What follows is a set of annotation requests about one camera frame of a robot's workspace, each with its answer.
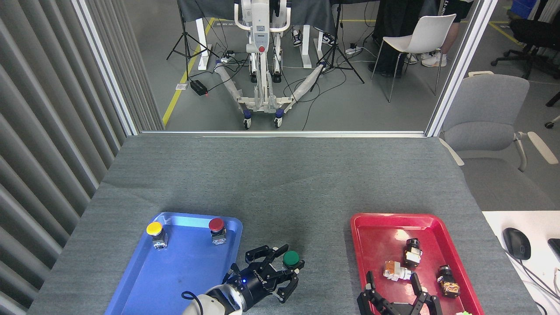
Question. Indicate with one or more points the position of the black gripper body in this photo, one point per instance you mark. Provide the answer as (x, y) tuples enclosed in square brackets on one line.
[(258, 282), (400, 309)]

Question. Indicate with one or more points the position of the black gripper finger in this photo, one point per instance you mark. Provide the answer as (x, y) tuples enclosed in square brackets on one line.
[(428, 306), (371, 304), (286, 284), (262, 256)]

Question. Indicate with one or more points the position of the green push button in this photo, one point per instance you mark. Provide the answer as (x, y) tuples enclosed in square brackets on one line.
[(291, 259)]

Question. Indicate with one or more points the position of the red push button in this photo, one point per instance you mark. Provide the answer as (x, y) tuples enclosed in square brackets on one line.
[(216, 225)]

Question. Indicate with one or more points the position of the yellow push button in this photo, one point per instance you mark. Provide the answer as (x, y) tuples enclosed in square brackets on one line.
[(154, 228)]

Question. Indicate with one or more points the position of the red plastic tray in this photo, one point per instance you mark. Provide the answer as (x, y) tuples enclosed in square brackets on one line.
[(380, 240)]

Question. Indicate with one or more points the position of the grey table cloth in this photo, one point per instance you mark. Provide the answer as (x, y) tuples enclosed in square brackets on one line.
[(284, 183)]

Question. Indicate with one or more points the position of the blue plastic tray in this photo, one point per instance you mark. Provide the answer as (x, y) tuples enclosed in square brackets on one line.
[(175, 271)]

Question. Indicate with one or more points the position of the black computer mouse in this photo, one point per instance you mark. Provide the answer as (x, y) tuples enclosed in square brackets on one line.
[(517, 243)]

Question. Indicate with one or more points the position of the white side table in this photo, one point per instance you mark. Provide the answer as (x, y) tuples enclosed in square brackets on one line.
[(507, 218)]

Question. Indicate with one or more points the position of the silver crossbar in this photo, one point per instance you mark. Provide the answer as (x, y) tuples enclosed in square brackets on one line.
[(284, 133)]

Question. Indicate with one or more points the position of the black flat device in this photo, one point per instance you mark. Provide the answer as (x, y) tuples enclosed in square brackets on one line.
[(555, 249)]

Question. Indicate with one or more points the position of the grey office chair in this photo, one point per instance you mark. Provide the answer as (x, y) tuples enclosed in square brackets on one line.
[(490, 109)]

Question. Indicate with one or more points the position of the white table leg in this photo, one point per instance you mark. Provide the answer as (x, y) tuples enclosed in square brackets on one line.
[(306, 48), (202, 43)]

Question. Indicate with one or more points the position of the person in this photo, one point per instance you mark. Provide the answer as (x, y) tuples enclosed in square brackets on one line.
[(396, 22), (297, 38), (455, 11)]

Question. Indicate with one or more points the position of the black tripod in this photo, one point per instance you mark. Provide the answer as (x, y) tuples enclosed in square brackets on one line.
[(336, 48), (187, 43)]

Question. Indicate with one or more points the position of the white power strip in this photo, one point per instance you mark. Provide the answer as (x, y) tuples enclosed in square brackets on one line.
[(353, 50)]

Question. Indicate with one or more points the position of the white wheeled stand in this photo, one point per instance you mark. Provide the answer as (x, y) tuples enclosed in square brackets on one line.
[(261, 30)]

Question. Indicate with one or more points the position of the black chair base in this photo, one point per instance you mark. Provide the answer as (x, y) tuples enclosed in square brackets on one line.
[(553, 99)]

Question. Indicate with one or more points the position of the dark table cover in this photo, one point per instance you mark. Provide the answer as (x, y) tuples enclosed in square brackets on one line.
[(310, 13)]

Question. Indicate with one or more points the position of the white plastic chair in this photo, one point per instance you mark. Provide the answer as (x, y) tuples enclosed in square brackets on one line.
[(426, 35)]

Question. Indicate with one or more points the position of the black office chair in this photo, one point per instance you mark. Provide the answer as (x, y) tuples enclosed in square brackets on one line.
[(533, 33)]

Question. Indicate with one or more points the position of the blue bin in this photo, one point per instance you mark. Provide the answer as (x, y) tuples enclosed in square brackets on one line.
[(523, 8)]

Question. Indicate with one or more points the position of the black and orange switch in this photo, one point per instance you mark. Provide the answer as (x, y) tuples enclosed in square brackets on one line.
[(448, 283)]

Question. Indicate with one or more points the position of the white and orange switch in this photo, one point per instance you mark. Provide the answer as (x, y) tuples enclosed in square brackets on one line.
[(396, 271)]

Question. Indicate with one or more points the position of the black and white switch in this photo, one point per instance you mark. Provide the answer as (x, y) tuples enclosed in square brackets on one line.
[(412, 253)]

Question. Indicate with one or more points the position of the silver post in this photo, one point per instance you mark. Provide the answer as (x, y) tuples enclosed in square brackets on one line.
[(459, 65), (105, 65)]

